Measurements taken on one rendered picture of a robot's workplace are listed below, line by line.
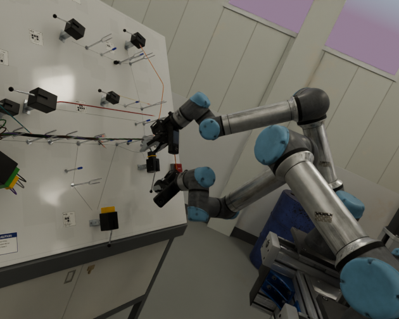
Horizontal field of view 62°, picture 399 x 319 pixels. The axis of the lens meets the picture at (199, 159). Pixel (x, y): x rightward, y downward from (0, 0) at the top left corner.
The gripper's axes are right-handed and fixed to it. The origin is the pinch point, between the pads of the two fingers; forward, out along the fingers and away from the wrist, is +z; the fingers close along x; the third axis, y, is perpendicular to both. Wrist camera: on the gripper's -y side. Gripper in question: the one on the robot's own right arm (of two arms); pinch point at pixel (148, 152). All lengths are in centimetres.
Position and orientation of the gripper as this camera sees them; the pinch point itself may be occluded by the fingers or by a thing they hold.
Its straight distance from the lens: 148.6
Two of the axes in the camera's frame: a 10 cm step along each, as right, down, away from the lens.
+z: -7.2, 5.6, 4.1
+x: -5.3, -0.8, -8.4
